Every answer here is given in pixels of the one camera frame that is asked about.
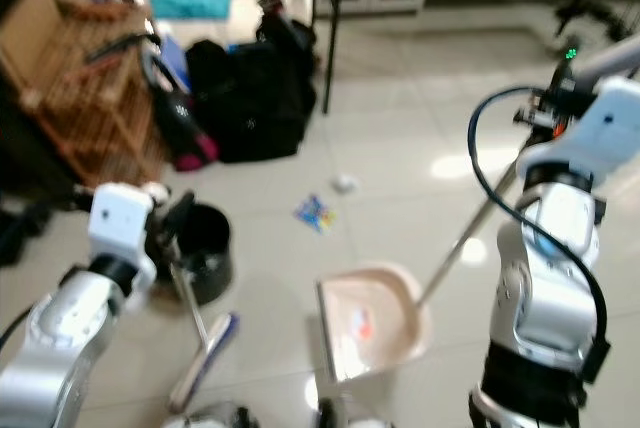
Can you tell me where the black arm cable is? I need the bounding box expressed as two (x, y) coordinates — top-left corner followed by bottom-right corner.
(0, 300), (33, 349)
(467, 85), (613, 354)

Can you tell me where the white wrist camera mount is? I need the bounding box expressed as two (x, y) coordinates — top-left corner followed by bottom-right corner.
(520, 78), (640, 189)
(89, 184), (158, 265)

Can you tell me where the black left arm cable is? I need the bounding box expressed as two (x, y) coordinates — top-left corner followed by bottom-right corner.
(0, 300), (33, 349)

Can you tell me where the black-legged folding table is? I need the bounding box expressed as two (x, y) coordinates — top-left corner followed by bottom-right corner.
(313, 0), (640, 116)

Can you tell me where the beige long-handled dustpan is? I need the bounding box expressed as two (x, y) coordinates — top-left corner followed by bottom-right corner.
(315, 176), (533, 385)

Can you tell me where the colourful snack wrapper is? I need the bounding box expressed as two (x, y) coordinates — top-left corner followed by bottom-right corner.
(292, 193), (338, 237)

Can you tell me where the black round bin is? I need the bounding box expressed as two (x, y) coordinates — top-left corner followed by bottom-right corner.
(150, 203), (238, 307)

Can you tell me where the teal mat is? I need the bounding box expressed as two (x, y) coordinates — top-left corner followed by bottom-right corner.
(148, 0), (228, 22)

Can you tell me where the black stand with green light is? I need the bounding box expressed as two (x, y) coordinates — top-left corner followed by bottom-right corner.
(553, 0), (640, 61)

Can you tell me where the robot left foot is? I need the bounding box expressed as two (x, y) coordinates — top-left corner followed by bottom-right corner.
(188, 402), (263, 428)

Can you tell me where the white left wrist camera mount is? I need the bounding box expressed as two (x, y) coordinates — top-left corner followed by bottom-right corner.
(89, 184), (158, 265)

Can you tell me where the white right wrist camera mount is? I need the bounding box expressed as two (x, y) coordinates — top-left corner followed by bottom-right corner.
(520, 78), (640, 189)

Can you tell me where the black and pink bag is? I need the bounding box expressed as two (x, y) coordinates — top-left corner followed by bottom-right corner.
(146, 40), (223, 174)

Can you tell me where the wooden slatted rack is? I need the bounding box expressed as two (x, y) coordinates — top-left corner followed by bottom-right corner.
(0, 0), (173, 191)

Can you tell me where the black backpack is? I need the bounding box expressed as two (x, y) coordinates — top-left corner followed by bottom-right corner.
(184, 16), (319, 165)

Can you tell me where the broom with blue-white head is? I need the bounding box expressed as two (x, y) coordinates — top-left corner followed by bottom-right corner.
(168, 256), (242, 414)

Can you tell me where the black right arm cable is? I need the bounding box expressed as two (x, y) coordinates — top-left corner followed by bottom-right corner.
(467, 85), (613, 354)

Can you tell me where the white crumpled paper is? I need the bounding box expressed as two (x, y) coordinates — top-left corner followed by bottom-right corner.
(331, 174), (362, 196)

